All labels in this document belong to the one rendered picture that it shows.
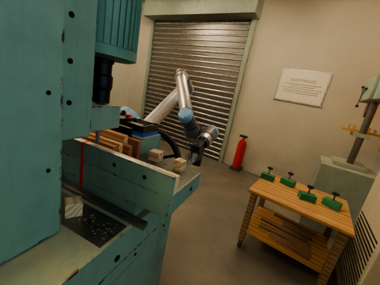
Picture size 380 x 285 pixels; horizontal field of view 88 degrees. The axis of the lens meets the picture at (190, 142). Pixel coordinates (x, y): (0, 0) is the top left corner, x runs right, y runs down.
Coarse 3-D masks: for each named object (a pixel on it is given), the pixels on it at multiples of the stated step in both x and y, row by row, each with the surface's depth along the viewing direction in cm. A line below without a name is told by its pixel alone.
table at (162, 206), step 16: (64, 160) 62; (80, 160) 59; (144, 160) 67; (96, 176) 57; (112, 176) 54; (192, 176) 62; (112, 192) 55; (128, 192) 53; (144, 192) 51; (176, 192) 51; (192, 192) 63; (144, 208) 51; (160, 208) 49; (176, 208) 54
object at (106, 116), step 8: (96, 104) 56; (104, 104) 58; (112, 104) 61; (96, 112) 53; (104, 112) 56; (112, 112) 58; (96, 120) 54; (104, 120) 57; (112, 120) 59; (96, 128) 55; (104, 128) 57
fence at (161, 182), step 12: (72, 144) 59; (84, 144) 57; (84, 156) 58; (96, 156) 56; (108, 156) 54; (108, 168) 54; (120, 168) 53; (132, 168) 51; (144, 168) 49; (132, 180) 52; (144, 180) 50; (156, 180) 48; (168, 180) 47; (168, 192) 48
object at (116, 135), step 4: (100, 132) 68; (104, 132) 68; (108, 132) 67; (112, 132) 66; (116, 132) 66; (108, 136) 67; (112, 136) 66; (116, 136) 66; (120, 136) 65; (124, 136) 64; (120, 140) 65; (124, 140) 65
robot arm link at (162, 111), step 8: (176, 88) 165; (192, 88) 171; (168, 96) 162; (176, 96) 162; (160, 104) 159; (168, 104) 159; (176, 104) 164; (152, 112) 156; (160, 112) 155; (168, 112) 160; (152, 120) 152; (160, 120) 157
